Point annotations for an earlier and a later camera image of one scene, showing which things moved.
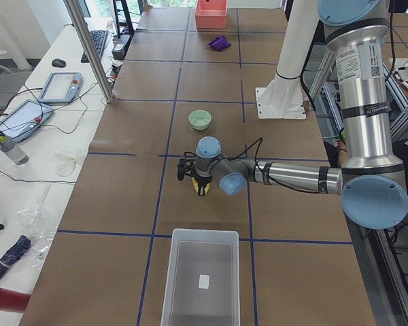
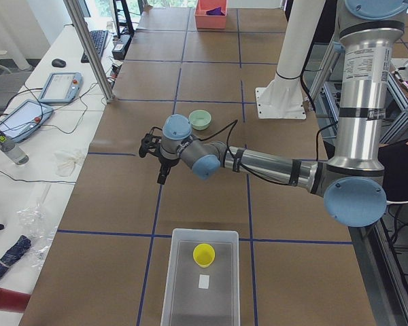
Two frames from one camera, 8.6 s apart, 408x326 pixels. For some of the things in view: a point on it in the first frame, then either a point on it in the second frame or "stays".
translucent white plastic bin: x=202 y=282 stays
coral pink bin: x=211 y=14 stays
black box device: x=120 y=49 stays
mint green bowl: x=200 y=119 stays
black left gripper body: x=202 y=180 -> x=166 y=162
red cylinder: x=0 y=298 stays
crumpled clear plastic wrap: x=41 y=232 stays
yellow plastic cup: x=196 y=186 -> x=204 y=255
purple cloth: x=219 y=43 -> x=215 y=11
